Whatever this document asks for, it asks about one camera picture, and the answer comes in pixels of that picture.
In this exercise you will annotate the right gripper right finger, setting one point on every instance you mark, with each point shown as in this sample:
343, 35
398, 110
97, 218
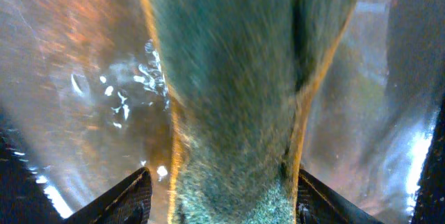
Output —
319, 204

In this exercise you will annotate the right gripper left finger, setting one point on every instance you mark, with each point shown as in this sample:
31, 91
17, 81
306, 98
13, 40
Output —
128, 202

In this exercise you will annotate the green yellow sponge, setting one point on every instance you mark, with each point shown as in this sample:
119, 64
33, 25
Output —
241, 77

